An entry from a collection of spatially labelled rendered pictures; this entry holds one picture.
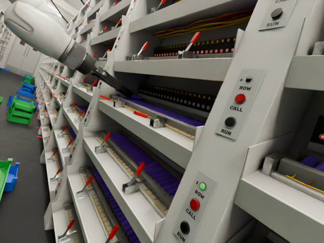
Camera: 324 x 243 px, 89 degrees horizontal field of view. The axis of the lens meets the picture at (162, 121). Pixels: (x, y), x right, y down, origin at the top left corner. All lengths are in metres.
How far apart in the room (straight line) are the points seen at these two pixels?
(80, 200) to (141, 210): 0.37
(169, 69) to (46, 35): 0.38
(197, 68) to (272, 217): 0.31
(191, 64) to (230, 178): 0.27
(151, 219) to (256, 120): 0.31
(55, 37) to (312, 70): 0.62
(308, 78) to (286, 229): 0.20
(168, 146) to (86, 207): 0.46
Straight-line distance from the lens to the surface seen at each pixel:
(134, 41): 0.90
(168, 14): 0.66
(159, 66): 0.52
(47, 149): 1.63
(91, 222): 0.69
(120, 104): 0.67
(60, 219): 0.99
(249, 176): 0.30
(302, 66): 0.32
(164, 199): 0.46
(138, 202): 0.47
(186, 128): 0.41
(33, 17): 0.65
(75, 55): 0.65
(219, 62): 0.37
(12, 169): 1.48
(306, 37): 0.35
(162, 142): 0.40
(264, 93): 0.30
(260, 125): 0.28
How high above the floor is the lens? 0.72
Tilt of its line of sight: 1 degrees down
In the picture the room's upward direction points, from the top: 23 degrees clockwise
